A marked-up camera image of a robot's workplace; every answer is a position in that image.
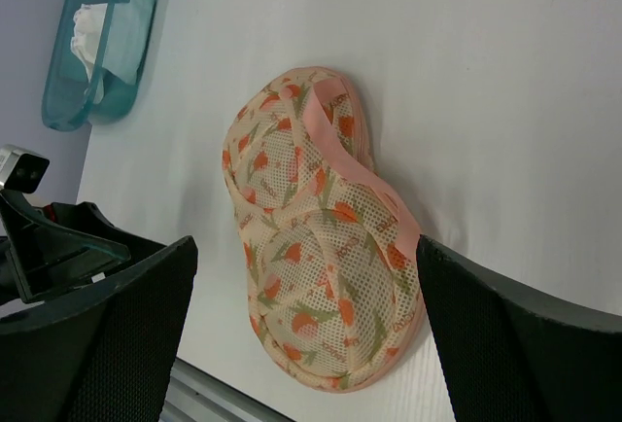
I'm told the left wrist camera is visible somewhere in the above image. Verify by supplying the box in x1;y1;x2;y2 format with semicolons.
0;145;50;194

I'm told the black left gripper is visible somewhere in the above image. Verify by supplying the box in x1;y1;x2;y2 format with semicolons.
1;190;130;302

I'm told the teal plastic bin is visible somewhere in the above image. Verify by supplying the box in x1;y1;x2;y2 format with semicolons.
42;0;157;131

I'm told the floral mesh laundry bag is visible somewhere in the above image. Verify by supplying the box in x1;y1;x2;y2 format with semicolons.
222;67;425;393

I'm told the aluminium front rail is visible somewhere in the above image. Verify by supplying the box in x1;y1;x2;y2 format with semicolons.
159;358;291;422

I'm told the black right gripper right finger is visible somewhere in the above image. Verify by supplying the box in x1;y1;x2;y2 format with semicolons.
416;236;621;421

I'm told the white cloth in bin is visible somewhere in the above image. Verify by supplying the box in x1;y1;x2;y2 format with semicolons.
70;0;156;85

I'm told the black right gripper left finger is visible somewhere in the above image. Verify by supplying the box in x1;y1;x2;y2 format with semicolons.
1;236;198;421

